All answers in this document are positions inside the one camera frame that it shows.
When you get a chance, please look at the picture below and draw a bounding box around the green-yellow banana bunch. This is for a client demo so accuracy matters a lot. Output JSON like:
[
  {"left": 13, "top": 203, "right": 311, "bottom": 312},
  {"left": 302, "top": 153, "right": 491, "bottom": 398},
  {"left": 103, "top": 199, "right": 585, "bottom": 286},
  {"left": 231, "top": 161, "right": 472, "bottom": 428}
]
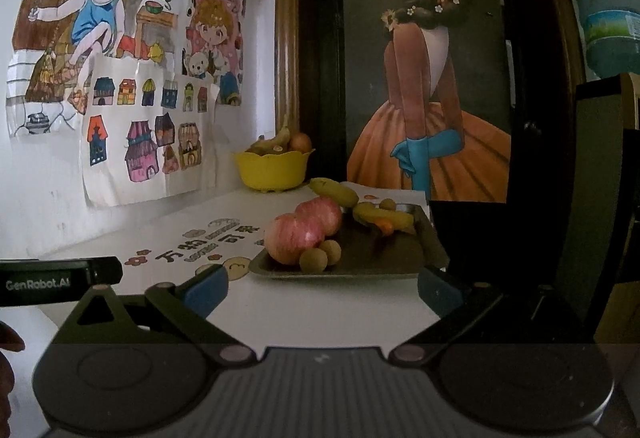
[{"left": 246, "top": 115, "right": 292, "bottom": 156}]

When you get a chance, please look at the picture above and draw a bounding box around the yellow banana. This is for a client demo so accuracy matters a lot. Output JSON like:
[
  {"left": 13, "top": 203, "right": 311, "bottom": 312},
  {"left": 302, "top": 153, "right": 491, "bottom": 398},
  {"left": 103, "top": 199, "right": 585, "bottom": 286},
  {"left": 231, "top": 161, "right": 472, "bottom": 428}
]
[
  {"left": 352, "top": 202, "right": 415, "bottom": 229},
  {"left": 308, "top": 177, "right": 359, "bottom": 208}
]

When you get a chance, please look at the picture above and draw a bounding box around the yellow scalloped bowl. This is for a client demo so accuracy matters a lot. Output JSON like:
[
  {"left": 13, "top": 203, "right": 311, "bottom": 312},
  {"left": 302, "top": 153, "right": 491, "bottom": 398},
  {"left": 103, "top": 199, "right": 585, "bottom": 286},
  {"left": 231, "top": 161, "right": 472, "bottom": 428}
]
[{"left": 234, "top": 149, "right": 316, "bottom": 193}]

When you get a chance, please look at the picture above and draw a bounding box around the coloured houses drawing sheet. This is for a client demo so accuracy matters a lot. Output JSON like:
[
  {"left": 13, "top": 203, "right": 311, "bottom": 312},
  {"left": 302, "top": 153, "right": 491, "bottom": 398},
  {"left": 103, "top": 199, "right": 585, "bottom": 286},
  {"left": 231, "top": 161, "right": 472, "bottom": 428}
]
[{"left": 80, "top": 56, "right": 221, "bottom": 208}]

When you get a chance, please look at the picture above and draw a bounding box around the white printed table cover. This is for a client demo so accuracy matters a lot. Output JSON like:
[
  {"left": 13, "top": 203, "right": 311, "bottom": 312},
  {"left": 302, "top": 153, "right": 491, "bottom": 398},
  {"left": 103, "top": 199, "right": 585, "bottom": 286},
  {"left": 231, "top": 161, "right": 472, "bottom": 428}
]
[{"left": 40, "top": 181, "right": 441, "bottom": 349}]

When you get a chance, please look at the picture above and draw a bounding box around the red apple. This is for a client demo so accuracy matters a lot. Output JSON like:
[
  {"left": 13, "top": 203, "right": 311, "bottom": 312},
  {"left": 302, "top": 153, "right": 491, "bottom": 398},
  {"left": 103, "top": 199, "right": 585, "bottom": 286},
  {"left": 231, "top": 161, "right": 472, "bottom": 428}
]
[
  {"left": 263, "top": 213, "right": 321, "bottom": 266},
  {"left": 295, "top": 196, "right": 344, "bottom": 239}
]

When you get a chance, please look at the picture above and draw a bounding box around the boy with fan drawing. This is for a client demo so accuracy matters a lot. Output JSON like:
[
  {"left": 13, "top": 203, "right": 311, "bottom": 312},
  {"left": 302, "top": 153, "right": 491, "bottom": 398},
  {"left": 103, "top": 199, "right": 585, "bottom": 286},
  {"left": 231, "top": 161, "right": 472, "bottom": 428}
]
[{"left": 5, "top": 0, "right": 196, "bottom": 136}]

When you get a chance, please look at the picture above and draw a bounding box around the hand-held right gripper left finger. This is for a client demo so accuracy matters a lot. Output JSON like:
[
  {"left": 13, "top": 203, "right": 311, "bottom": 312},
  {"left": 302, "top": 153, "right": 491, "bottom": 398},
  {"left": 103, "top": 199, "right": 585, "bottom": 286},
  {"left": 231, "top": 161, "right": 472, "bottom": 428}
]
[{"left": 50, "top": 263, "right": 258, "bottom": 366}]

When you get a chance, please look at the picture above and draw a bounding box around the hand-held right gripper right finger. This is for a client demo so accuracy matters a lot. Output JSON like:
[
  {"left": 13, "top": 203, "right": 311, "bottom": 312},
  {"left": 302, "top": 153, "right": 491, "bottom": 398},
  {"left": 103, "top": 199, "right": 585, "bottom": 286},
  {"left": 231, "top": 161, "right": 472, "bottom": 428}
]
[{"left": 389, "top": 264, "right": 596, "bottom": 366}]

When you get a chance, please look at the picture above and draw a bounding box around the person's left hand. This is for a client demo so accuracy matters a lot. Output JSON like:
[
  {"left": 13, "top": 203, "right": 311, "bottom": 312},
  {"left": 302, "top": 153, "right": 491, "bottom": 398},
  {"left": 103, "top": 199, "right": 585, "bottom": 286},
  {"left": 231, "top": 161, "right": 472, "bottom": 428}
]
[{"left": 0, "top": 321, "right": 26, "bottom": 419}]

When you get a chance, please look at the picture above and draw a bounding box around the grey cabinet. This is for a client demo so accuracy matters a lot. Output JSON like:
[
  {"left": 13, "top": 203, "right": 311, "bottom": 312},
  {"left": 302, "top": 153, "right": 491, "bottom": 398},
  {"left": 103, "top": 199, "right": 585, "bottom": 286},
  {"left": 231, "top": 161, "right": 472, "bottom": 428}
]
[{"left": 572, "top": 73, "right": 640, "bottom": 344}]

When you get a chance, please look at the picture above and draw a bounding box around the small green fruit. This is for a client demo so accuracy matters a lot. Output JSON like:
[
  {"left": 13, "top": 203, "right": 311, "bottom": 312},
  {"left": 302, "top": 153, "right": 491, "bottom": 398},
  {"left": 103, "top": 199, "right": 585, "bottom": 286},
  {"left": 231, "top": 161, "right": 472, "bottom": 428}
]
[{"left": 299, "top": 248, "right": 329, "bottom": 275}]

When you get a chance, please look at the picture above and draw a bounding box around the girl with dog drawing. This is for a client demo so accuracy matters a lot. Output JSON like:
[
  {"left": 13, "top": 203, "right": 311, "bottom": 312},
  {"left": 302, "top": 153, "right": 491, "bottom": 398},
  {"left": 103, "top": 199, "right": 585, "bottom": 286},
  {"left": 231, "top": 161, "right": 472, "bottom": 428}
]
[{"left": 181, "top": 0, "right": 246, "bottom": 106}]

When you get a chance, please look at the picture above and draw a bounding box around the sunflower hat girl poster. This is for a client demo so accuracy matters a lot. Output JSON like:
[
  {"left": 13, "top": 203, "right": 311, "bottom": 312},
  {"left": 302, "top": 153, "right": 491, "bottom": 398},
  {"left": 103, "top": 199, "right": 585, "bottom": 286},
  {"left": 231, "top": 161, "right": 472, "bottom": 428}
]
[{"left": 340, "top": 0, "right": 516, "bottom": 204}]

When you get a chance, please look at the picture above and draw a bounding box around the metal tray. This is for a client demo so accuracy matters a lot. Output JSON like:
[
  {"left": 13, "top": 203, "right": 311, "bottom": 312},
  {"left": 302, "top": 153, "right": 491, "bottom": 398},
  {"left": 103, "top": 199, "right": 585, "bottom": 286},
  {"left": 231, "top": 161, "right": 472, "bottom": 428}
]
[{"left": 248, "top": 202, "right": 437, "bottom": 279}]

